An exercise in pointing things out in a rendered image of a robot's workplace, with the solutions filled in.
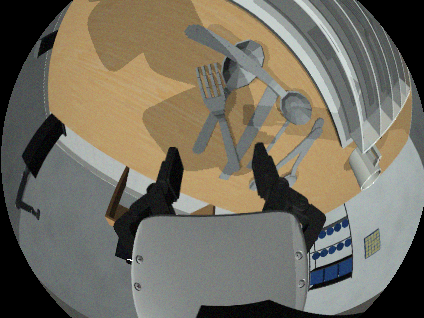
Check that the white mug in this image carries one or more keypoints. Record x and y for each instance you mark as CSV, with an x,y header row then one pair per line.
x,y
365,165

